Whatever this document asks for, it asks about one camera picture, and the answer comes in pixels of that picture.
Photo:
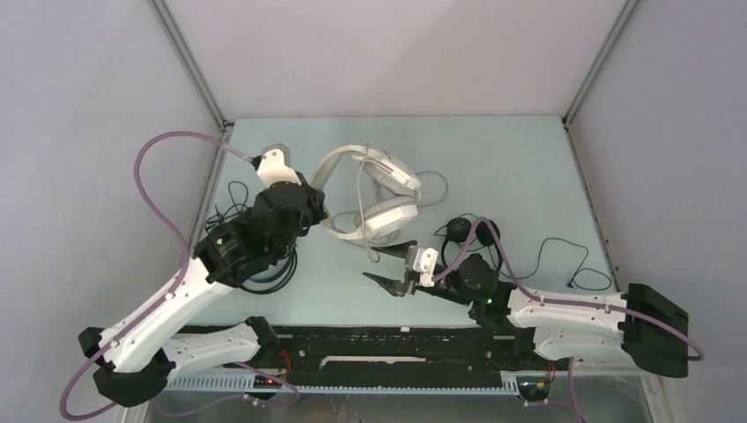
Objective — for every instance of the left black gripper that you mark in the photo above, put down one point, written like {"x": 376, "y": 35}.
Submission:
{"x": 315, "y": 204}

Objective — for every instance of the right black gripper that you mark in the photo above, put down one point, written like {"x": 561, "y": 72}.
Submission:
{"x": 397, "y": 287}

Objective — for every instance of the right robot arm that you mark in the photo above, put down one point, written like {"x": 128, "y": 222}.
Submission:
{"x": 639, "y": 326}

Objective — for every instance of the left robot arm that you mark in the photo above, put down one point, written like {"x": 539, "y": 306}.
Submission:
{"x": 141, "y": 355}

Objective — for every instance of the black on-ear headphones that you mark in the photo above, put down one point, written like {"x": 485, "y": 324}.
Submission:
{"x": 464, "y": 231}

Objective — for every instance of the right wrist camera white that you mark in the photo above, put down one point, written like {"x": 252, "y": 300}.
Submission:
{"x": 420, "y": 267}

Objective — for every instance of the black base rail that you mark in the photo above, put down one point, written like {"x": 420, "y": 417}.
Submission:
{"x": 396, "y": 358}

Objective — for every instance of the right aluminium frame post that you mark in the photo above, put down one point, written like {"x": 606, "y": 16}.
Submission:
{"x": 603, "y": 55}

